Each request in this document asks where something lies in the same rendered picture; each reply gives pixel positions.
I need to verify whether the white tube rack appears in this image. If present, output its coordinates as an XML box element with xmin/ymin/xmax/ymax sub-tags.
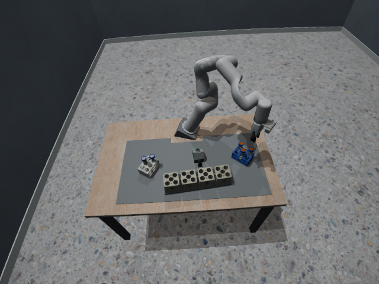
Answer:
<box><xmin>138</xmin><ymin>156</ymin><xmax>160</xmax><ymax>178</ymax></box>

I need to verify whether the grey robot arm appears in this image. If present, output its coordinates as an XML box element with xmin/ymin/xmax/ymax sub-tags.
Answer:
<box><xmin>182</xmin><ymin>55</ymin><xmax>276</xmax><ymax>134</ymax></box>

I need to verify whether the blue tube rack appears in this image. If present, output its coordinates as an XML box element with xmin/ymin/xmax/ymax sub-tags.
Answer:
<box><xmin>232</xmin><ymin>146</ymin><xmax>254</xmax><ymax>167</ymax></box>

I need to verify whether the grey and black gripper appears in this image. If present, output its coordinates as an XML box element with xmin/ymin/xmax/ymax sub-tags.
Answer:
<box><xmin>249</xmin><ymin>121</ymin><xmax>264</xmax><ymax>143</ymax></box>

